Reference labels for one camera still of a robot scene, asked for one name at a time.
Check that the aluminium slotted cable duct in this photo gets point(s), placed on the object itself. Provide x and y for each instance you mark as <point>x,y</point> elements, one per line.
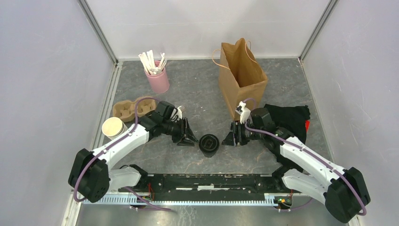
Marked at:
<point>128,196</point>

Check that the pink straw holder cup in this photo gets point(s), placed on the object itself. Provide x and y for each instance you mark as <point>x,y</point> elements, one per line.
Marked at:
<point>159,82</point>

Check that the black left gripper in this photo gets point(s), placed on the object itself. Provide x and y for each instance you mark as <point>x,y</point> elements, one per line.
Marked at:
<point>178,138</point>

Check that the brown cardboard cup carrier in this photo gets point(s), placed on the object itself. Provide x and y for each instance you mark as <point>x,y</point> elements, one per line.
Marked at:
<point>127,110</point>

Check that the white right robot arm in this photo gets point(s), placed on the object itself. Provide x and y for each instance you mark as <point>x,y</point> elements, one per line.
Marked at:
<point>343,191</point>

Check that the black paper coffee cup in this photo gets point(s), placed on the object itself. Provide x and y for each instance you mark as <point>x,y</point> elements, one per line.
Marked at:
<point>209,152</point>

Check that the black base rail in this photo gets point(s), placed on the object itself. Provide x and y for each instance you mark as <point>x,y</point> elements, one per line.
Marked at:
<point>209,187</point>

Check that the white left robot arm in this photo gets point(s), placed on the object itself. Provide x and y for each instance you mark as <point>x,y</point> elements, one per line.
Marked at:
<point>92,174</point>

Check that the black plastic cup lid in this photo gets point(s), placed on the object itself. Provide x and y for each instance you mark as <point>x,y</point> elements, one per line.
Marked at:
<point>209,141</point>

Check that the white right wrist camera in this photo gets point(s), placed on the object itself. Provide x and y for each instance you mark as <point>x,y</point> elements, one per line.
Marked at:
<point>243,111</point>

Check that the stack of paper cups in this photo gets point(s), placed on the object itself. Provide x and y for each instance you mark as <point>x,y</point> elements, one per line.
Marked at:
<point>113,127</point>

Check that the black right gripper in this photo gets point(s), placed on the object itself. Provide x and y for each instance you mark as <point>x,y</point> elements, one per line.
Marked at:
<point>237,127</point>

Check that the red small object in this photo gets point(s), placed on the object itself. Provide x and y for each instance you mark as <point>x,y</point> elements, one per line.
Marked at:
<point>307,124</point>

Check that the brown paper bag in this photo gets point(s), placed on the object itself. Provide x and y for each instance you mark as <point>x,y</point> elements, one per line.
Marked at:
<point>240,76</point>

